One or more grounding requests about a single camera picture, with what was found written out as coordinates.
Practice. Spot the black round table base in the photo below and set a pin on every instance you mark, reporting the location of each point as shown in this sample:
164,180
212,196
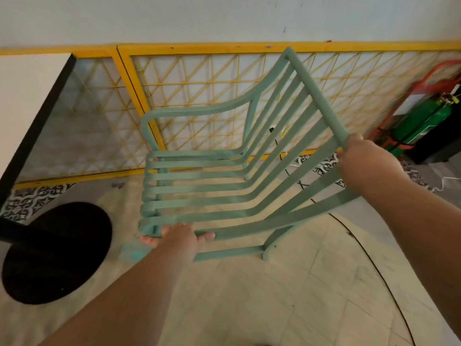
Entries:
54,252

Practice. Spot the person's right hand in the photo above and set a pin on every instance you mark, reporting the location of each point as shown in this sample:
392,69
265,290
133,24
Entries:
371,168

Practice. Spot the person's left thumb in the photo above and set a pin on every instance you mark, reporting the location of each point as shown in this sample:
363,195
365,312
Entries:
205,237

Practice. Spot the person's right forearm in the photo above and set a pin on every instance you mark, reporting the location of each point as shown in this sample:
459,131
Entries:
421,234

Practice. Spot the green gas cylinder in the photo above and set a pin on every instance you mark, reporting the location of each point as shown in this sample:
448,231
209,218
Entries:
421,122

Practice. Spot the person's left little finger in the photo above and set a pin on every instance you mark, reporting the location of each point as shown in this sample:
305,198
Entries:
149,241

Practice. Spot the person's left hand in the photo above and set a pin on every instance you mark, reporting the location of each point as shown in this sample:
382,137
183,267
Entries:
180,240

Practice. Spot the person's left forearm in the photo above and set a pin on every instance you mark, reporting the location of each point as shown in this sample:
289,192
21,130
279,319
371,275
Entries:
122,302

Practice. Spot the black box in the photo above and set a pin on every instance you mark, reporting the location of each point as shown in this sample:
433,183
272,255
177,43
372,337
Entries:
439,136

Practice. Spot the red hand truck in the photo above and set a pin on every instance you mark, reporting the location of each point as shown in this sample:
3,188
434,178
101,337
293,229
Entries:
414,100

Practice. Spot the yellow lattice fence panel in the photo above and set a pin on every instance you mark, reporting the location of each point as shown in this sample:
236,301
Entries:
90,122
223,93

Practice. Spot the green slatted metal chair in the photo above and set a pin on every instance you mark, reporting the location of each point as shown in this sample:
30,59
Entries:
230,176

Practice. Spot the white table with black edge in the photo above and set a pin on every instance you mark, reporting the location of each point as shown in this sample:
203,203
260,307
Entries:
25,115

